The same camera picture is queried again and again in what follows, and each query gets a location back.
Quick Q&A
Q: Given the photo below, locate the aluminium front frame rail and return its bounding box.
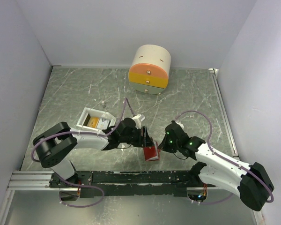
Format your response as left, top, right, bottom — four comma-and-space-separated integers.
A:
7, 171, 53, 191

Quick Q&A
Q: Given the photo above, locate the white card tray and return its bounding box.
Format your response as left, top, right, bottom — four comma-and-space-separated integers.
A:
76, 107, 117, 135

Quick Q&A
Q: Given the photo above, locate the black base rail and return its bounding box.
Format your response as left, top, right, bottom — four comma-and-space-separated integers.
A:
49, 170, 203, 198

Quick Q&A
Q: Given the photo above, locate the aluminium frame rail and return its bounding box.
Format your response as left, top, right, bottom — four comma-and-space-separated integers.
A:
7, 171, 53, 191
208, 68, 239, 158

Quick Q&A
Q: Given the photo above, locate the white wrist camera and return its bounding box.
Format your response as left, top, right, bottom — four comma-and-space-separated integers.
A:
132, 114, 145, 128
172, 120, 185, 129

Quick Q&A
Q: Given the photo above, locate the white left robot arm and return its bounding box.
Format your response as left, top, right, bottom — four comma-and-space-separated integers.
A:
33, 118, 156, 187

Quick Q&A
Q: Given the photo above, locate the round three-drawer mini cabinet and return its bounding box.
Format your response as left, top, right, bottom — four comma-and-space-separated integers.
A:
128, 45, 171, 94

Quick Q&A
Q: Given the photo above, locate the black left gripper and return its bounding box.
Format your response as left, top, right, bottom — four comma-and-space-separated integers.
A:
120, 126, 155, 148

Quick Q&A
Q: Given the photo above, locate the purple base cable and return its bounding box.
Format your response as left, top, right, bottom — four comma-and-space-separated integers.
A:
192, 193, 234, 205
53, 173, 105, 208

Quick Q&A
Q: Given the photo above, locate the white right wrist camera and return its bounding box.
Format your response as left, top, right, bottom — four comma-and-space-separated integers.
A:
172, 120, 185, 129

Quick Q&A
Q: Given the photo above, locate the red card holder wallet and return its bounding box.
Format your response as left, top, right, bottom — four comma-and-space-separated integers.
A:
143, 142, 160, 162

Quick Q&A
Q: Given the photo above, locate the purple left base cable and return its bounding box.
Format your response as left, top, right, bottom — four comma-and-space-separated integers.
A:
53, 173, 105, 208

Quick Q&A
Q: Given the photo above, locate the yellow card in tray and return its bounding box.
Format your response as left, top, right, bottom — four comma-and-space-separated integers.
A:
87, 117, 100, 128

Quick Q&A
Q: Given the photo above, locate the white VIP portrait card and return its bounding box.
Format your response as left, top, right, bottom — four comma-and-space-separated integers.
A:
96, 118, 110, 130

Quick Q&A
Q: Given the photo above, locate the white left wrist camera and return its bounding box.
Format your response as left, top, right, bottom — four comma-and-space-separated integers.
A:
132, 114, 145, 128

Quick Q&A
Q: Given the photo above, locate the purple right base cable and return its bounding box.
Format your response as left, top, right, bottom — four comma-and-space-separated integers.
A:
192, 193, 234, 205

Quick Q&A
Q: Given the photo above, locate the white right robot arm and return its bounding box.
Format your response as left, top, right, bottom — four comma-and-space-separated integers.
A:
158, 121, 274, 211

